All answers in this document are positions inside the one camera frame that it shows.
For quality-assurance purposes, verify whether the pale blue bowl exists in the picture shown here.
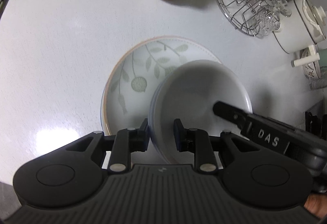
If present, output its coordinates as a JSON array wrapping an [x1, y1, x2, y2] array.
[[147, 80, 169, 164]]

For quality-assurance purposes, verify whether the plain white bowl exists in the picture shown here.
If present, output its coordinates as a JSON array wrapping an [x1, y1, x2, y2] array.
[[154, 60, 253, 164]]

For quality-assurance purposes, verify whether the white leaf plate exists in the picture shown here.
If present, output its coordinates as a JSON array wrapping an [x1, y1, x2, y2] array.
[[104, 36, 219, 135]]

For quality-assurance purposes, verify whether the white plate pink rose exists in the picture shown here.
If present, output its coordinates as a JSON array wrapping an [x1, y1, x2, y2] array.
[[100, 91, 110, 136]]

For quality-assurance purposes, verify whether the person's right hand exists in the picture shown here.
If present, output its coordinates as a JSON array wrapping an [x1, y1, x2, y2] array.
[[304, 194, 327, 218]]

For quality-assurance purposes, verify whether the textured drinking glass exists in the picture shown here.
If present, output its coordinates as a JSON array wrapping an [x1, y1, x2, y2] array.
[[309, 77, 327, 90]]

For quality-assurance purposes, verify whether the bowl with brown food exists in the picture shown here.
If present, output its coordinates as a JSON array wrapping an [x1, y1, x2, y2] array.
[[300, 48, 321, 79]]

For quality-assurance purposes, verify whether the white electric cooking pot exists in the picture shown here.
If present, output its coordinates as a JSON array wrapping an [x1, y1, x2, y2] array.
[[273, 0, 326, 67]]

